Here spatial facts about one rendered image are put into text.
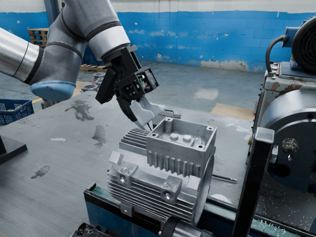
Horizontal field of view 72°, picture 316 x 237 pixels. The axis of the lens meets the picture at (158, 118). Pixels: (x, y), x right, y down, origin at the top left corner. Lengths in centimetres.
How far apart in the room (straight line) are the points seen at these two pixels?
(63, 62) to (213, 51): 558
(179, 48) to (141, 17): 140
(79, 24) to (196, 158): 38
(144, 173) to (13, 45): 37
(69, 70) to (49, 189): 48
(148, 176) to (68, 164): 57
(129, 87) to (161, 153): 18
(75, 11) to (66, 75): 14
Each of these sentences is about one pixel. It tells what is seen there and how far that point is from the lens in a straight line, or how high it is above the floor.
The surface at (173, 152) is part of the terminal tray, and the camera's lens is 42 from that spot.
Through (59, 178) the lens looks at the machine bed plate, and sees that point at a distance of 93.
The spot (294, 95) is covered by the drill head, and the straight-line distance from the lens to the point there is 73.
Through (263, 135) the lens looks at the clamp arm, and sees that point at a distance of 26.
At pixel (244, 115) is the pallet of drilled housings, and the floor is 15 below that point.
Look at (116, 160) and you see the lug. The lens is 48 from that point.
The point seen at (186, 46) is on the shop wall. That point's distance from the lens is 620.
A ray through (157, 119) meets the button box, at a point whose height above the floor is 105.
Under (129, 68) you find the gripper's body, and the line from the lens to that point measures 51.
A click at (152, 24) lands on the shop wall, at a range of 655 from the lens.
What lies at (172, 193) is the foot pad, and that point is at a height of 107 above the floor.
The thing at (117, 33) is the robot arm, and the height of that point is 132.
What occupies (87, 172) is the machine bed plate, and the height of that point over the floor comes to 80.
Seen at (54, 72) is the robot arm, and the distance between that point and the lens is 55.
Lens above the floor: 137
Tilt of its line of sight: 27 degrees down
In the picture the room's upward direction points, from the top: straight up
